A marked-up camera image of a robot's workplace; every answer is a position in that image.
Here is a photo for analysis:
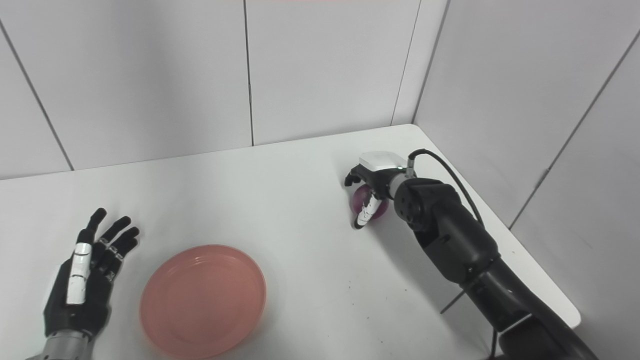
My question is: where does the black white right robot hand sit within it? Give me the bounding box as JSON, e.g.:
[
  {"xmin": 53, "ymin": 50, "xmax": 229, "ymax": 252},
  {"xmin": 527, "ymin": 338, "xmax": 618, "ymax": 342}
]
[{"xmin": 344, "ymin": 151, "xmax": 408, "ymax": 231}]

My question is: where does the purple red onion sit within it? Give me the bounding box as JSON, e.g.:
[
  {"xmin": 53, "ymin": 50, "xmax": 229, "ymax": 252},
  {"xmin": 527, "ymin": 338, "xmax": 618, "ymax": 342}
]
[{"xmin": 351, "ymin": 184, "xmax": 388, "ymax": 222}]

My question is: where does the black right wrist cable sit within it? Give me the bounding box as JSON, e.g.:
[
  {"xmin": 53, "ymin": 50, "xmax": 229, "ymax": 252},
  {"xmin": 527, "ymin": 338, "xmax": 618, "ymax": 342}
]
[{"xmin": 406, "ymin": 148, "xmax": 485, "ymax": 227}]

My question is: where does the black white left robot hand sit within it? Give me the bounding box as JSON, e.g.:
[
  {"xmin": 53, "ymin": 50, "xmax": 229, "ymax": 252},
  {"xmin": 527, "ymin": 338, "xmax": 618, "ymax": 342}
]
[{"xmin": 43, "ymin": 207, "xmax": 141, "ymax": 341}]

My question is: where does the pink round plate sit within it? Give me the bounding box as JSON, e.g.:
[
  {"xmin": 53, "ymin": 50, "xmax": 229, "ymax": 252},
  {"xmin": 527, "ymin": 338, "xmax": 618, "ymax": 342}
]
[{"xmin": 139, "ymin": 244, "xmax": 267, "ymax": 360}]

